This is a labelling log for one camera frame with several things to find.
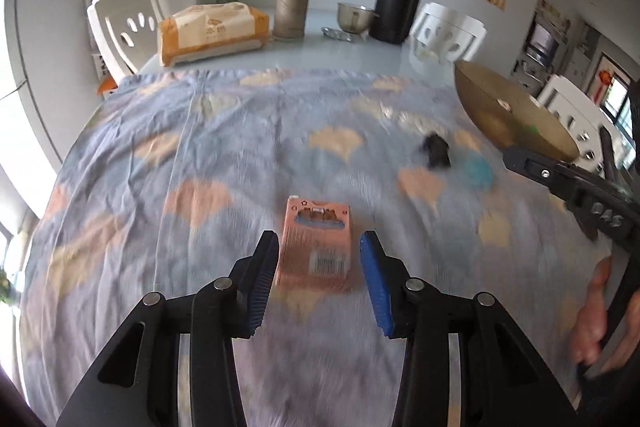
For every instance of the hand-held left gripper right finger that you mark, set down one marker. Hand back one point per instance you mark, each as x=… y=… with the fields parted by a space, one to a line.
x=375 y=287

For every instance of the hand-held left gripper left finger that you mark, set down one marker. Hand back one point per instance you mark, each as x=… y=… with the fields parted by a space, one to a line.
x=257 y=292

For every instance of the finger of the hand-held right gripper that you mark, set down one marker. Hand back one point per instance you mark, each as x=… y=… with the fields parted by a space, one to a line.
x=535 y=167

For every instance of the gold ribbed bowl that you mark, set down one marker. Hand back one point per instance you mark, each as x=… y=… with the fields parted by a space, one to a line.
x=500 y=107

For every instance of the pink box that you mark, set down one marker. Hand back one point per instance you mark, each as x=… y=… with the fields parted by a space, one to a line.
x=312 y=237

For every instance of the person's right hand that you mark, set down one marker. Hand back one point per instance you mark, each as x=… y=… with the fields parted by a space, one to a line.
x=590 y=312

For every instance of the white chair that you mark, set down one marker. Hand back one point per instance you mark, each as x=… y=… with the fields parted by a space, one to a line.
x=570 y=102
x=125 y=27
x=447 y=32

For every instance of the black clip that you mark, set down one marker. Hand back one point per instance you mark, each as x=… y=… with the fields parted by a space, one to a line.
x=436 y=150

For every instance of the cluttered shelf unit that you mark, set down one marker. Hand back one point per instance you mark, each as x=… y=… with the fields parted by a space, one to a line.
x=547 y=39

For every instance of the blue leaf print cloth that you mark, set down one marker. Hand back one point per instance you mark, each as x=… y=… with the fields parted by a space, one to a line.
x=150 y=167

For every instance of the steel bowl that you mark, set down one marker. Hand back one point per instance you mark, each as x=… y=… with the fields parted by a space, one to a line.
x=356 y=17

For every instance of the orange cloth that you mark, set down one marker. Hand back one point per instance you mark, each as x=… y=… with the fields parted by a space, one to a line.
x=106 y=86

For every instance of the orange tissue pack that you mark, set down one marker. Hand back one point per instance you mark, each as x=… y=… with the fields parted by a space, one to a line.
x=210 y=32

